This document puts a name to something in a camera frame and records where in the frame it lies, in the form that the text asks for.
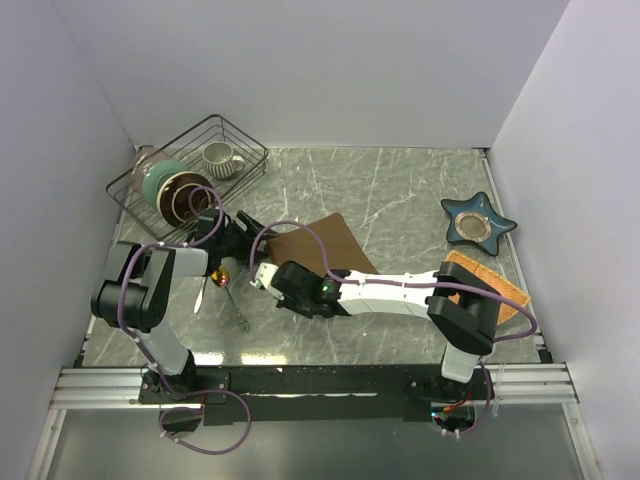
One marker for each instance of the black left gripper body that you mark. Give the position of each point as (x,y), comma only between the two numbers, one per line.
(236,242)

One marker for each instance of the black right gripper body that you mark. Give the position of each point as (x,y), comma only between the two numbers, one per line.
(299,305)

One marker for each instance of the brown cloth napkin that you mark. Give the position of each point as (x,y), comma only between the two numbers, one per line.
(342,249)

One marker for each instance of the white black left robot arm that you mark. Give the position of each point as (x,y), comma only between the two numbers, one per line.
(133,293)

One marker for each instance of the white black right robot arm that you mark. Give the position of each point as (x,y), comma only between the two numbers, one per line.
(462,307)

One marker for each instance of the iridescent spoon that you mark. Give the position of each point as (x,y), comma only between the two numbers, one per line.
(221,278)

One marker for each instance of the brown ceramic bowl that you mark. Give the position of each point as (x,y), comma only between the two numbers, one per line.
(182,196)

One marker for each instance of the striped ceramic mug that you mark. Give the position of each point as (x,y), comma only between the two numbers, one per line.
(221,161)

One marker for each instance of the silver fork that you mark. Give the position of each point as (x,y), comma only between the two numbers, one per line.
(200,296)

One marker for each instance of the green ceramic bowl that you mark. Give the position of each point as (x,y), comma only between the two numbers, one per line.
(157,175)

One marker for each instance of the clear glass jar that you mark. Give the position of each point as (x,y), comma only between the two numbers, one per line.
(145,159)

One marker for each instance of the blue star-shaped dish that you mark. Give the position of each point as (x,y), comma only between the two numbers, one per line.
(475,222)

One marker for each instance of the orange woven placemat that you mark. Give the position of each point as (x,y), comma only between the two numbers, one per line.
(493,279)

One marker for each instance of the black wire dish rack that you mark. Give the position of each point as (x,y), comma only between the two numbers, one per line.
(187,148)

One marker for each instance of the aluminium frame rail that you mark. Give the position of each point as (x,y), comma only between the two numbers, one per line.
(113,388)

